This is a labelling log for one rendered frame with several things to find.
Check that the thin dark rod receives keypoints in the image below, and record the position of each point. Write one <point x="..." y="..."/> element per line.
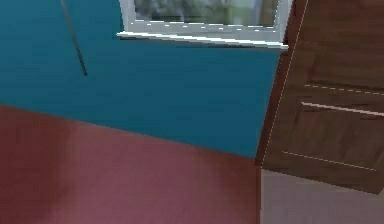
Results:
<point x="76" y="46"/>

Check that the white framed window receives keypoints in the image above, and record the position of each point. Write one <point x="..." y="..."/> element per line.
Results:
<point x="203" y="33"/>

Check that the brown wooden chest of drawers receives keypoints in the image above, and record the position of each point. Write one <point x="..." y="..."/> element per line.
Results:
<point x="333" y="100"/>

